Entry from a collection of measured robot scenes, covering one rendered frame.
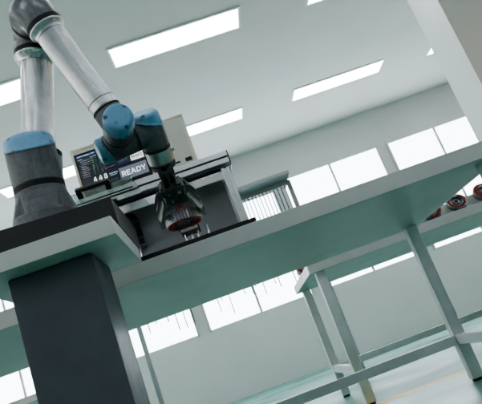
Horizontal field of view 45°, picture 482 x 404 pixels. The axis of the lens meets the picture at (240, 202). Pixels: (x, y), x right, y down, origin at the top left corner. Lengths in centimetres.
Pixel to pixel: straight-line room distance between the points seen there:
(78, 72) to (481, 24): 475
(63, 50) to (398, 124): 802
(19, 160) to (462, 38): 479
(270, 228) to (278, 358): 667
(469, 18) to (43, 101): 473
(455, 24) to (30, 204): 488
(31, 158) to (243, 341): 707
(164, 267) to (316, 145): 738
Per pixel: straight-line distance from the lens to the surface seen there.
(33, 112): 160
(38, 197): 135
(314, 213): 168
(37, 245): 122
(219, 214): 220
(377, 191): 173
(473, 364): 271
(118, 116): 143
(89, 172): 220
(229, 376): 829
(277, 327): 830
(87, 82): 149
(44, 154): 140
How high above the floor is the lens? 38
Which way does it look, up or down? 15 degrees up
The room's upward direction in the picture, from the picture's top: 21 degrees counter-clockwise
